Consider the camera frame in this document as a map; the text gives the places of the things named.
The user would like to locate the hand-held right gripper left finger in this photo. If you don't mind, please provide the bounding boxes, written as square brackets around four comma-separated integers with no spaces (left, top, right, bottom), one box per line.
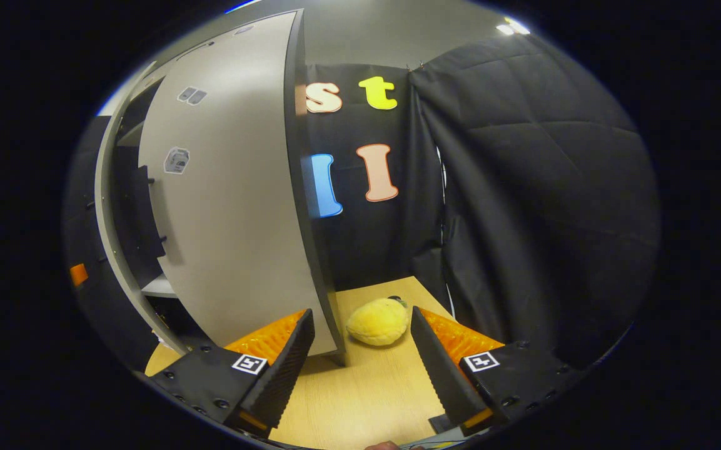
[148,308,316,438]

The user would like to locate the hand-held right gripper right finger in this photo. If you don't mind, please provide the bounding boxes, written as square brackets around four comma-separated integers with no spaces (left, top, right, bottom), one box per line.
[410,306,590,438]

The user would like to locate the grey cabinet door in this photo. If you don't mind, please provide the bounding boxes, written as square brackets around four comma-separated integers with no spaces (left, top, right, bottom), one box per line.
[63,59,189,371]
[138,12,340,358]

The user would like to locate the grey shoe cabinet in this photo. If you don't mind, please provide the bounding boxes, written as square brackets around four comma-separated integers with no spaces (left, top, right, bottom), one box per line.
[110,7,346,367]

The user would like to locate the yellow plush toy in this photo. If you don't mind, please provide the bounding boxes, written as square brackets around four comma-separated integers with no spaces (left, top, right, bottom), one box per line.
[345,297,411,347]

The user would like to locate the black backdrop cloth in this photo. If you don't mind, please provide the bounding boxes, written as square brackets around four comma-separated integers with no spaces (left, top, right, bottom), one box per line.
[294,62,450,296]
[410,34,660,371]

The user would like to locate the small ceiling light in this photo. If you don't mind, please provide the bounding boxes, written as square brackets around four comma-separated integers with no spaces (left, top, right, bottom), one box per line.
[496,17,532,37]

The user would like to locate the black flat bracket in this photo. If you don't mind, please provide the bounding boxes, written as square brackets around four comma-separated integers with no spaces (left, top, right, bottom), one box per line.
[428,412,461,436]

